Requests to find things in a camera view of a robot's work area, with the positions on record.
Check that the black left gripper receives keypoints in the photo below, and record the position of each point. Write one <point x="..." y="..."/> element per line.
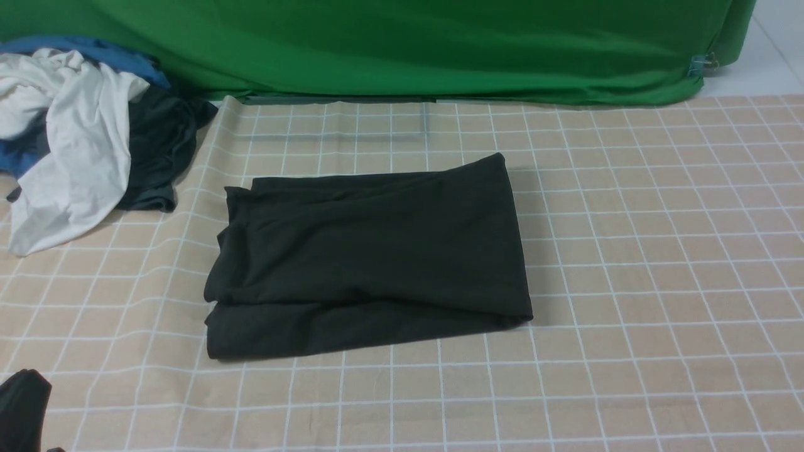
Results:
<point x="24" y="400"/>

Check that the blue binder clip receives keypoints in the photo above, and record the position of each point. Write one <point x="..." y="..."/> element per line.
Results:
<point x="703" y="65"/>

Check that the blue crumpled garment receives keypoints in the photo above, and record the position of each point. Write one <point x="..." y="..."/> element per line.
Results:
<point x="16" y="159"/>

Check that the beige checkered tablecloth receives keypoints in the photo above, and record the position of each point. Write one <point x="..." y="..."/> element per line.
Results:
<point x="664" y="257"/>

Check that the dark gray long-sleeve shirt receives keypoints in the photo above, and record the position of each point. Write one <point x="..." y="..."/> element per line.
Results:
<point x="317" y="265"/>

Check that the white crumpled shirt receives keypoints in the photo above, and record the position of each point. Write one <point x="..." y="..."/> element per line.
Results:
<point x="79" y="182"/>

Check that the dark teal crumpled garment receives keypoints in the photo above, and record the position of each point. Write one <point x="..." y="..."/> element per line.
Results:
<point x="163" y="129"/>

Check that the green backdrop cloth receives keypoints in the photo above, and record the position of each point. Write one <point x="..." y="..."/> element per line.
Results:
<point x="550" y="52"/>

